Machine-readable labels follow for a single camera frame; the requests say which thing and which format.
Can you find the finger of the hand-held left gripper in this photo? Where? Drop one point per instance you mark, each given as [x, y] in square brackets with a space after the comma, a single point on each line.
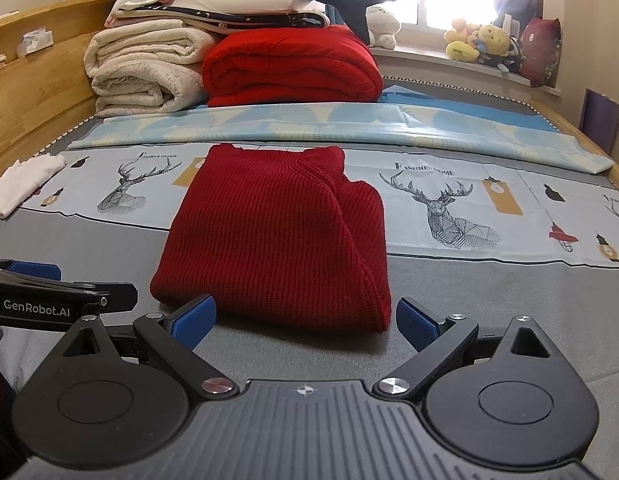
[116, 296]
[34, 271]

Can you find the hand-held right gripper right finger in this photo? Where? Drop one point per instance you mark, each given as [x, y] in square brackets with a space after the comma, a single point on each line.
[417, 324]

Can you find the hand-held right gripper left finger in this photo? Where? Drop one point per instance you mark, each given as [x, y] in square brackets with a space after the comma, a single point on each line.
[194, 322]

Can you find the red knit sweater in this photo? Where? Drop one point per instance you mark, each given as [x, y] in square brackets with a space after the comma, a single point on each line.
[269, 240]

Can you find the grey bed sheet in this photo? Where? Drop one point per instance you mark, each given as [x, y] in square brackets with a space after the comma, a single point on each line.
[489, 300]

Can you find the small white cloth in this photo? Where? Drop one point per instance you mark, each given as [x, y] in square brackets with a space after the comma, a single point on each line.
[24, 185]

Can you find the deer printed bed sheet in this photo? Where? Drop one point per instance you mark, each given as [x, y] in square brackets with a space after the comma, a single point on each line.
[414, 180]

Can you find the light blue patterned quilt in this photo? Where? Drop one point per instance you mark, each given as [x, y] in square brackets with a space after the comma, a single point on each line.
[289, 122]

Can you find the plain blue sheet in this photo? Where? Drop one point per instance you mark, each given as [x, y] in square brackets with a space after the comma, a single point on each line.
[464, 107]

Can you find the cream fleece folded blanket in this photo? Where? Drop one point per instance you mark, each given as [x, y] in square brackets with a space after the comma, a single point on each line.
[139, 70]

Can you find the clear plastic bag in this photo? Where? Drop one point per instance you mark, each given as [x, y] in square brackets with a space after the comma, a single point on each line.
[35, 41]

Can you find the red folded blanket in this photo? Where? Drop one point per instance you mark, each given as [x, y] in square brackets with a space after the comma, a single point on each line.
[294, 67]

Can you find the colourful plush toy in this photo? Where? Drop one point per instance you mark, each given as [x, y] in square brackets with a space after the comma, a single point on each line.
[504, 57]

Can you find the yellow green plush toy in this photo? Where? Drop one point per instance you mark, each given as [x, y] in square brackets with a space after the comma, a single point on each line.
[462, 42]

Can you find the yellow round face plush toy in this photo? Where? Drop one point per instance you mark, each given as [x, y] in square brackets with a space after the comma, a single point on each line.
[493, 39]

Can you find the white sheep plush toy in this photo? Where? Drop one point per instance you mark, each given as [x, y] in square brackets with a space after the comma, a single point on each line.
[382, 25]

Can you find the dark star print blanket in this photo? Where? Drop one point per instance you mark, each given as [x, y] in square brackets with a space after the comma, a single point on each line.
[249, 21]

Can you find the white folded duvet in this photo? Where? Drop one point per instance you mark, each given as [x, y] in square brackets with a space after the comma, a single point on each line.
[229, 0]

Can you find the wooden bed frame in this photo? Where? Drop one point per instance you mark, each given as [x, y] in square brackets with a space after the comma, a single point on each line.
[39, 90]

